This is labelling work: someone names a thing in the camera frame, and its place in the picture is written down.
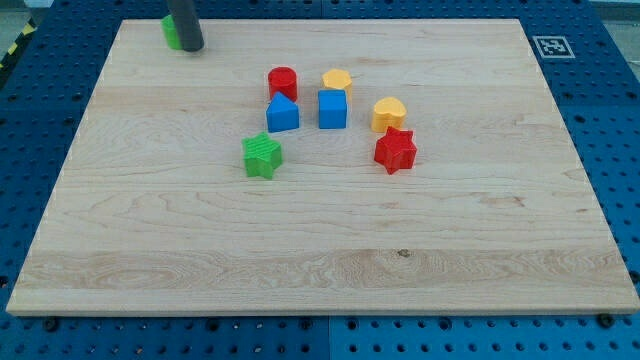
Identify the green star block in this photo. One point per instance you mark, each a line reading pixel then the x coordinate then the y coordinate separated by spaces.
pixel 262 155

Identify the blue triangle block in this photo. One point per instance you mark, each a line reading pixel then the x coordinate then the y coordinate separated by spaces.
pixel 282 114

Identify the green block behind rod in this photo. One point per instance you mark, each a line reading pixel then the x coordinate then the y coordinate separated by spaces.
pixel 170 33

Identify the white fiducial marker tag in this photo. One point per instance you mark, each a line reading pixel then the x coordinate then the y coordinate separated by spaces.
pixel 553 47

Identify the red cylinder block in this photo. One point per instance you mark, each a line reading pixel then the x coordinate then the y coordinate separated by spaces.
pixel 283 80

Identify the yellow heart block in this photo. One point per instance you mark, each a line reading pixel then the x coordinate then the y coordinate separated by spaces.
pixel 388 112

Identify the black yellow hazard tape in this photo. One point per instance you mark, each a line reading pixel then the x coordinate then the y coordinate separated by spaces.
pixel 19 45

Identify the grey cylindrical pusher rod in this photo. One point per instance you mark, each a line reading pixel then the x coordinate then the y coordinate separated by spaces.
pixel 187 24

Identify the red star block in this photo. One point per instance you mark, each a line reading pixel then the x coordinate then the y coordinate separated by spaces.
pixel 396 150

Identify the light wooden board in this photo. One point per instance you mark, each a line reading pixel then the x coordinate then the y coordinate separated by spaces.
pixel 153 213

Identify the yellow hexagon block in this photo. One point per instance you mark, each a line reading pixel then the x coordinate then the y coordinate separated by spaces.
pixel 338 79

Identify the blue cube block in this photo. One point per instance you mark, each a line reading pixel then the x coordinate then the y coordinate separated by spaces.
pixel 333 106

